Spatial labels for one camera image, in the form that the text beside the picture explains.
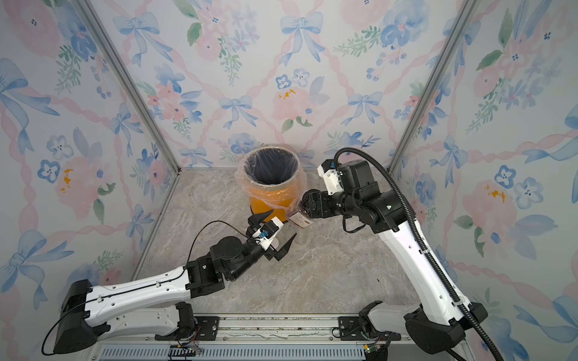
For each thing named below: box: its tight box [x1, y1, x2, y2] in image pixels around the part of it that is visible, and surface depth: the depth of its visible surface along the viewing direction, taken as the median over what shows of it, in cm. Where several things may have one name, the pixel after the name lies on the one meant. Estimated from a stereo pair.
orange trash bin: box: [243, 145, 302, 222], surface depth 88 cm
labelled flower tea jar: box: [287, 207, 314, 229], surface depth 67 cm
